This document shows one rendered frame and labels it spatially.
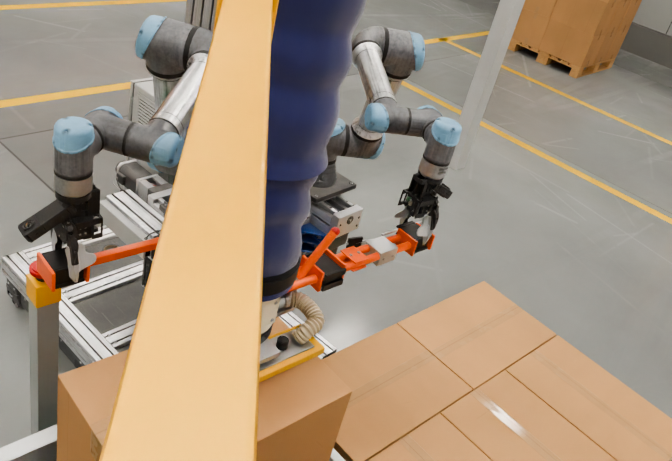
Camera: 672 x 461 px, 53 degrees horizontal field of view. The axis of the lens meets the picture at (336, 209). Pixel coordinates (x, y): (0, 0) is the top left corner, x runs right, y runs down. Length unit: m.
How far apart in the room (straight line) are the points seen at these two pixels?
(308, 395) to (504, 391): 1.05
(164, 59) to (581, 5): 7.45
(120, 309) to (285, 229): 1.75
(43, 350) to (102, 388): 0.39
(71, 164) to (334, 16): 0.61
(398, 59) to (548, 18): 6.97
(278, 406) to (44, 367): 0.73
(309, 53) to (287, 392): 0.91
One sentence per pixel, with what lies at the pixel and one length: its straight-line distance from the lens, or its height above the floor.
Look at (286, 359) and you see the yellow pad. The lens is 1.60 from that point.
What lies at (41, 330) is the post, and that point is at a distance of 2.00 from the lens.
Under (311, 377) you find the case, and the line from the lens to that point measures 1.79.
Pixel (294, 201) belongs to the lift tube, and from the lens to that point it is 1.31.
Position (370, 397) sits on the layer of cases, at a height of 0.54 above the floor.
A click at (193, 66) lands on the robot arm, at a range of 1.67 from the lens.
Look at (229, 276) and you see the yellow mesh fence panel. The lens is 0.18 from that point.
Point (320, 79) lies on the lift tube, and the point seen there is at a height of 1.80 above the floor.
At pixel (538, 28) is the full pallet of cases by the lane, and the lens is 9.09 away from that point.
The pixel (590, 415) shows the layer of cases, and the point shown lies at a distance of 2.72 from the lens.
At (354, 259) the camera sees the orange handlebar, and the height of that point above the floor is 1.23.
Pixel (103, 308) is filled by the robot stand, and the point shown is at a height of 0.21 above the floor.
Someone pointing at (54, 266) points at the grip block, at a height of 1.24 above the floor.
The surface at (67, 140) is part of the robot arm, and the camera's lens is 1.40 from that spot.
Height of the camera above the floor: 2.21
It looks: 31 degrees down
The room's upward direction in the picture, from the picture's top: 15 degrees clockwise
